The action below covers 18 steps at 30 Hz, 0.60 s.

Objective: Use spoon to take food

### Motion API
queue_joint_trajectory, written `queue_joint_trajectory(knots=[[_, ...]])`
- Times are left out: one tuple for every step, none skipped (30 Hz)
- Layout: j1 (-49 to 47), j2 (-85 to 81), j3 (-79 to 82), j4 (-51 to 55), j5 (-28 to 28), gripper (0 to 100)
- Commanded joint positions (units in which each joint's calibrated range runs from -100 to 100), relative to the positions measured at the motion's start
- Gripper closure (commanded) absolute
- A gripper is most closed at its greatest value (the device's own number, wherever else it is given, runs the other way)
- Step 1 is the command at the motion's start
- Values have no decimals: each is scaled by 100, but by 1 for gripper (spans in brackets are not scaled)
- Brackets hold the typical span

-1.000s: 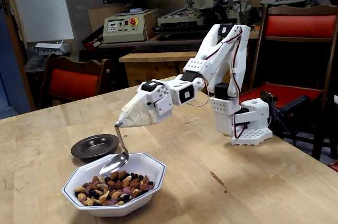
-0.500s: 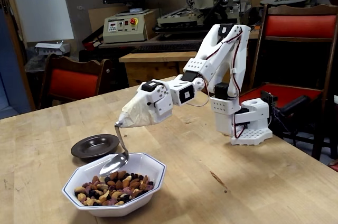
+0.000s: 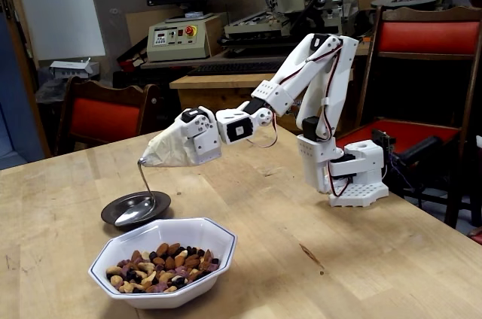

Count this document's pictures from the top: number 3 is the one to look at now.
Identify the black circuit board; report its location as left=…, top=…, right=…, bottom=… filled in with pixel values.
left=371, top=128, right=397, bottom=154

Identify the black keyboard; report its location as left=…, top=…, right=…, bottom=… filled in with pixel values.
left=187, top=61, right=288, bottom=77

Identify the tape-wrapped gripper finger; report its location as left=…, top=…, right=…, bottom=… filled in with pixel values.
left=139, top=123, right=199, bottom=169

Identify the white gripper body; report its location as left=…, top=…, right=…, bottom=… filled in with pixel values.
left=179, top=105, right=224, bottom=166

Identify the large wooden red-cushioned chair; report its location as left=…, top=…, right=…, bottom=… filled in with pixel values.
left=334, top=5, right=482, bottom=229

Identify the bent metal spoon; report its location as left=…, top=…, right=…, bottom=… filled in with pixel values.
left=114, top=157, right=157, bottom=227

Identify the black and red case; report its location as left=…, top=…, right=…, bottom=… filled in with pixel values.
left=116, top=37, right=148, bottom=73

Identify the white octagonal bowl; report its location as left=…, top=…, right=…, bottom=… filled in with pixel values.
left=87, top=216, right=239, bottom=310

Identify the small white device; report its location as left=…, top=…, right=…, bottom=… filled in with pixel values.
left=49, top=57, right=101, bottom=80

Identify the mixed nuts and dried fruit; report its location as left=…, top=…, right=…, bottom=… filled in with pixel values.
left=104, top=242, right=221, bottom=294

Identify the black cylinder handle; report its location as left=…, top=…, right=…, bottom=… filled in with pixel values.
left=398, top=135, right=442, bottom=165

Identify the small wooden red-cushioned chair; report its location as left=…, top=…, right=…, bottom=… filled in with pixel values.
left=54, top=75, right=161, bottom=156

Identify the wooden workbench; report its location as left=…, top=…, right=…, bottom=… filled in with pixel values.
left=169, top=62, right=355, bottom=134

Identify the dark brown plate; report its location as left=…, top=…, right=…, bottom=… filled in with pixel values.
left=100, top=190, right=172, bottom=226

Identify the beige control box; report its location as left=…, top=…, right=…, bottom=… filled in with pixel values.
left=145, top=14, right=223, bottom=63

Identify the leaning grey board panel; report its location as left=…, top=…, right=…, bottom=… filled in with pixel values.
left=85, top=0, right=148, bottom=75

